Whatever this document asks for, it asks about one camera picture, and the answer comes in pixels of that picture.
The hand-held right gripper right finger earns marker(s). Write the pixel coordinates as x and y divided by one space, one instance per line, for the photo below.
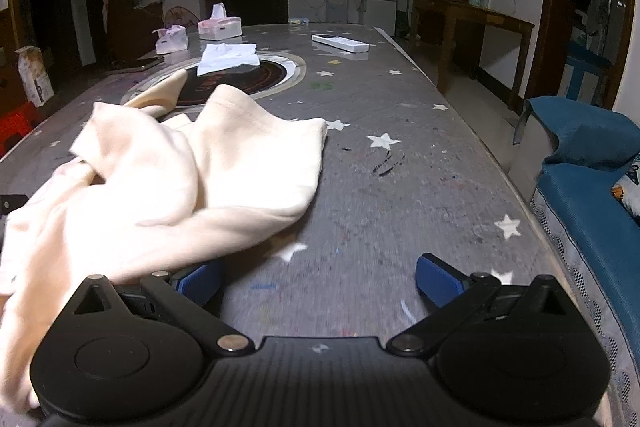
440 279

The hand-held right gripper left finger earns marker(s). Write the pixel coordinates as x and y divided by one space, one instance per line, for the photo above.
200 279

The grey star-print table cover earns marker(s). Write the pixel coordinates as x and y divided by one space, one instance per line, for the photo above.
425 157

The round built-in hob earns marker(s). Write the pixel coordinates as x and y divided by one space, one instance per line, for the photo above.
272 79

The wooden side desk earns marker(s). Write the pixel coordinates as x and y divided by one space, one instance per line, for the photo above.
480 14

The white water dispenser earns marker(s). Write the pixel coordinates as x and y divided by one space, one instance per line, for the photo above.
336 2

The blue sofa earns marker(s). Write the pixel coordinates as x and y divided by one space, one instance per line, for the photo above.
580 197

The white paper bag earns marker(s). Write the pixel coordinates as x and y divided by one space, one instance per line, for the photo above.
35 77

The red plastic stool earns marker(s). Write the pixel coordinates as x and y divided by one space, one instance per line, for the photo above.
15 122

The white tissue paper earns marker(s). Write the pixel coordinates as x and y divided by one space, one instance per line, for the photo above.
225 57

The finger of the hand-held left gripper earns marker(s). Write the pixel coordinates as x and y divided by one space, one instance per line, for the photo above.
12 202

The pink tissue box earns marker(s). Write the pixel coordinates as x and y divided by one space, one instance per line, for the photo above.
220 28

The cream cloth garment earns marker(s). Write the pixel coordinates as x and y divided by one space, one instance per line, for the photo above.
150 167

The blue cabinet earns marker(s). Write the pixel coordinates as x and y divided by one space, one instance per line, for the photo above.
587 72

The small white tissue pack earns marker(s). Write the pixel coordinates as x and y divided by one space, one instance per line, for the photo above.
171 41

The dark smartphone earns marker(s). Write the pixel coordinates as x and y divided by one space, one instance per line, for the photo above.
135 67

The electric fan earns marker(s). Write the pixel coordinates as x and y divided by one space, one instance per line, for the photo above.
182 19

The white remote control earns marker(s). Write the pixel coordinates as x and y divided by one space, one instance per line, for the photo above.
340 42

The butterfly print pillow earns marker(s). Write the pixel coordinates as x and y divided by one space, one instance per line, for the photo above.
631 192

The small blue white packet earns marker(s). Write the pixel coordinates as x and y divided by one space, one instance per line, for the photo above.
299 21

